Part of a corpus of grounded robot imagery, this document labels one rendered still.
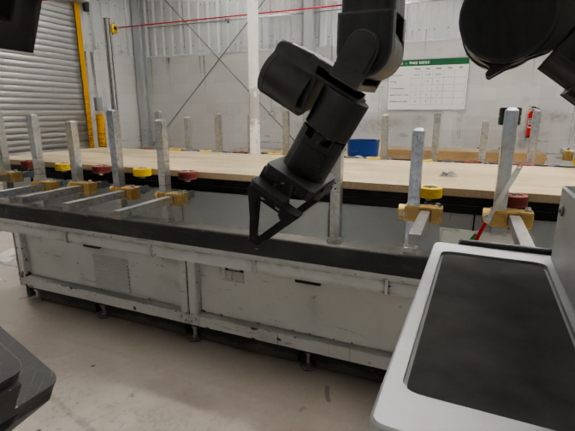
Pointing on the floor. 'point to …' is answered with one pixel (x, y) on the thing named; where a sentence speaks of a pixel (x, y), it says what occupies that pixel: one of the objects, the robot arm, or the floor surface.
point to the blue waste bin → (364, 147)
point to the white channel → (253, 75)
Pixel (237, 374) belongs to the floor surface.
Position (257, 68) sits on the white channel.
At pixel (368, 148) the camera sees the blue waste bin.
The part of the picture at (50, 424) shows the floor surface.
